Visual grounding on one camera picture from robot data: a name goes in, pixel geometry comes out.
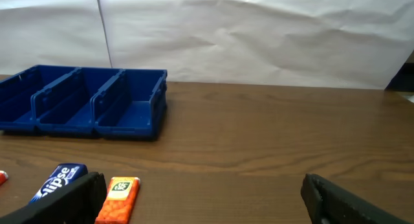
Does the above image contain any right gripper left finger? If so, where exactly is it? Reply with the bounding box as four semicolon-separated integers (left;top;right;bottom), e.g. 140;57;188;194
0;171;107;224

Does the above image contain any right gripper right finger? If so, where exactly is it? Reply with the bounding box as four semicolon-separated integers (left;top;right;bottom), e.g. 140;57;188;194
300;174;411;224

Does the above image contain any blue candy pack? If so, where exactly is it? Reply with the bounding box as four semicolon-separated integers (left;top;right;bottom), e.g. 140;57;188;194
28;162;89;205

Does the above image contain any blue tray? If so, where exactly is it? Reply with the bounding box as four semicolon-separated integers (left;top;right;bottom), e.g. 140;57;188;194
0;64;168;141

